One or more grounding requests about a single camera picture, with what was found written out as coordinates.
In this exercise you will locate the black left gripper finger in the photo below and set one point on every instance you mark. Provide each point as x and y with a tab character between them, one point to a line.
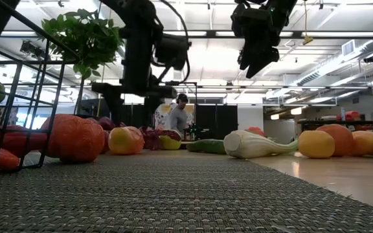
117	110
153	108

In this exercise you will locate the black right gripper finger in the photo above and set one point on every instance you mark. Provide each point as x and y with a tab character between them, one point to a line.
261	64
245	59

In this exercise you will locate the purple onion bunch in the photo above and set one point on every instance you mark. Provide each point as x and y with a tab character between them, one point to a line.
106	123

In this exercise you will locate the yellow-red peach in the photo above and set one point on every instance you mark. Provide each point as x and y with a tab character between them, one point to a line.
125	140

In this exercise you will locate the yellow-green apple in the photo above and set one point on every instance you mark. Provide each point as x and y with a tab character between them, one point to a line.
170	144

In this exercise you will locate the light green cucumber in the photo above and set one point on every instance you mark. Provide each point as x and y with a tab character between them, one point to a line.
206	146

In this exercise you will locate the red tomato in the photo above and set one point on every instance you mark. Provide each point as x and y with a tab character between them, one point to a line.
256	130

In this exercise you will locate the white green leek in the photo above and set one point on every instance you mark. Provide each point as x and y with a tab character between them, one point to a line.
251	145

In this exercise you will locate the yellow lemon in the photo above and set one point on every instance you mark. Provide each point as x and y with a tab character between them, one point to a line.
316	144

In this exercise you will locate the red chili pepper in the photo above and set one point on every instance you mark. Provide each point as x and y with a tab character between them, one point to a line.
15	139

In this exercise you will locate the orange fruit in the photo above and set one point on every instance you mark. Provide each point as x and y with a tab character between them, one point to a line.
343	137

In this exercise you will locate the yellow-orange mango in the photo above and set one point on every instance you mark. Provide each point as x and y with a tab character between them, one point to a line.
368	142

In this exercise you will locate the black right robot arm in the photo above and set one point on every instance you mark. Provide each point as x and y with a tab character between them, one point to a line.
283	13

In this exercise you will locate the floral print banner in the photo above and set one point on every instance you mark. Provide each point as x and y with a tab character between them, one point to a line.
166	111

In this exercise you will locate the black room divider panel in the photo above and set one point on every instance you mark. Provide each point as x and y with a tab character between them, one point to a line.
217	123
134	116

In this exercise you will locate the person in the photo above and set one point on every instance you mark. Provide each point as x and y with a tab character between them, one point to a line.
177	119

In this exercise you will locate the yellow hanging tag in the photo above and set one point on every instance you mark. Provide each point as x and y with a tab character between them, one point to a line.
308	40

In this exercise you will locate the white air vent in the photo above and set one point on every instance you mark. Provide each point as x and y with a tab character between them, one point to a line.
348	48

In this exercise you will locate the grey woven placemat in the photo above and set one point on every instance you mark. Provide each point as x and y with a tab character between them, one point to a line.
141	200

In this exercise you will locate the dark workbench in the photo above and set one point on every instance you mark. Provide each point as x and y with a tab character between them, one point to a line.
335	122

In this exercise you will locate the red storage bin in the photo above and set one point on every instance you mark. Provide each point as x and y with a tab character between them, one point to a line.
352	115

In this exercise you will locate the black spotlight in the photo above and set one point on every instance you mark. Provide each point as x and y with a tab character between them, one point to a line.
28	48

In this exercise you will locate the black dome fixture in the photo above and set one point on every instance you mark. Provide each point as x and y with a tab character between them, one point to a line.
371	59

